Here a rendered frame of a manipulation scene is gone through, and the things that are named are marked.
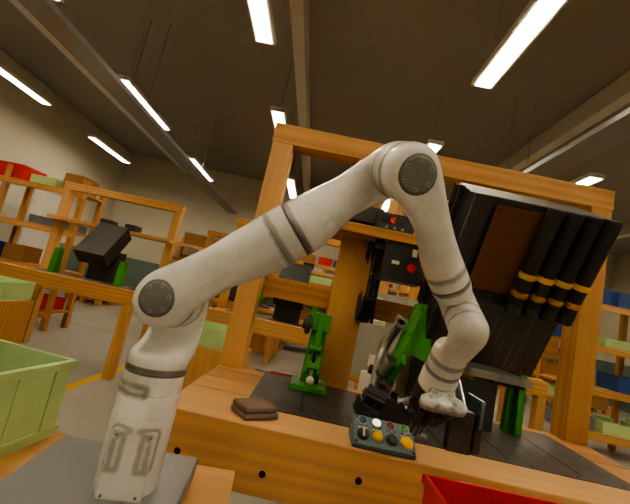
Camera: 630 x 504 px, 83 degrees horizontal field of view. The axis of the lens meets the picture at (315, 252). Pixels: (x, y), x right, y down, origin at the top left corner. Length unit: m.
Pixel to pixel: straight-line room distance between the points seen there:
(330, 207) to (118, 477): 0.49
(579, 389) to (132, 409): 1.63
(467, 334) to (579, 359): 1.18
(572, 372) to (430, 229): 1.34
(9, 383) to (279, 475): 0.58
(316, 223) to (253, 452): 0.60
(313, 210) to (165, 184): 12.14
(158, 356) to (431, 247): 0.45
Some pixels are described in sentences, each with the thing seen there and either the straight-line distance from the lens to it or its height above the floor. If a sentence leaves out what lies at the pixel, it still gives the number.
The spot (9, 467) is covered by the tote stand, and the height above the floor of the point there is 0.79.
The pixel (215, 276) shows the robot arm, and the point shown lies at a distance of 0.54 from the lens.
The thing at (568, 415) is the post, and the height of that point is 0.98.
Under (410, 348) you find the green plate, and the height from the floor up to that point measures 1.13.
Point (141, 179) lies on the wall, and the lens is 13.00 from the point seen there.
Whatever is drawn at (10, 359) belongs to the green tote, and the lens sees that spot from 1.14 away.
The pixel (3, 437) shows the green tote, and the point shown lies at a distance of 0.97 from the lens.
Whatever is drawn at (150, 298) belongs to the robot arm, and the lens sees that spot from 0.58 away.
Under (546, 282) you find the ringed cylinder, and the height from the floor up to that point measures 1.39.
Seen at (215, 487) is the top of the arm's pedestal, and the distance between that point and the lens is 0.78.
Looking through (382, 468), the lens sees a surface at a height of 0.87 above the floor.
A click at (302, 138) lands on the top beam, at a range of 1.63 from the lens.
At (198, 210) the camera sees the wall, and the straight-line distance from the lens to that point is 12.04.
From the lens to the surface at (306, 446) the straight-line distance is 0.93.
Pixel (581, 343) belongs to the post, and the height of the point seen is 1.27.
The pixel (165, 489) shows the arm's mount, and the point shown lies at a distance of 0.70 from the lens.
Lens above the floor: 1.22
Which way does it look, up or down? 7 degrees up
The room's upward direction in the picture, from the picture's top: 12 degrees clockwise
